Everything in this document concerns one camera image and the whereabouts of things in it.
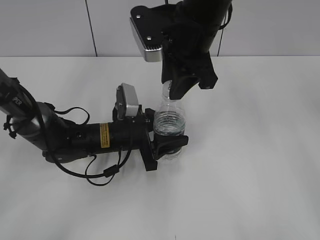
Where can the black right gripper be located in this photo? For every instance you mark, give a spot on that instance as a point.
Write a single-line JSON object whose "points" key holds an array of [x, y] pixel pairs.
{"points": [[186, 59]]}

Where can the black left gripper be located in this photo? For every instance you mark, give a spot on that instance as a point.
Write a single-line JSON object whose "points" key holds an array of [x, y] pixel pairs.
{"points": [[132, 133]]}

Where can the clear cestbon water bottle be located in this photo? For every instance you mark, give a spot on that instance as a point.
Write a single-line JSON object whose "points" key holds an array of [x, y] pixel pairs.
{"points": [[169, 117]]}

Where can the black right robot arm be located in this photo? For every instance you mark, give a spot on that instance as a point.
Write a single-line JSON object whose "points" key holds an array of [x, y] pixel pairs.
{"points": [[208, 13]]}

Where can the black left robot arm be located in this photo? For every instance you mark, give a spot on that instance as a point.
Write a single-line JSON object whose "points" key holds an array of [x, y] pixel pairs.
{"points": [[63, 141]]}

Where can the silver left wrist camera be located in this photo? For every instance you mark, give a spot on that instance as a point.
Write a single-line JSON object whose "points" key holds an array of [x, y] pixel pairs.
{"points": [[126, 104]]}

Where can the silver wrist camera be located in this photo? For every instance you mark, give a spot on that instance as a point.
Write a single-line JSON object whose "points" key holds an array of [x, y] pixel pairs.
{"points": [[149, 28], [126, 104]]}

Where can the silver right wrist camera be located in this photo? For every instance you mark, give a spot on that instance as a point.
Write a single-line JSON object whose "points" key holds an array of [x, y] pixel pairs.
{"points": [[149, 28]]}

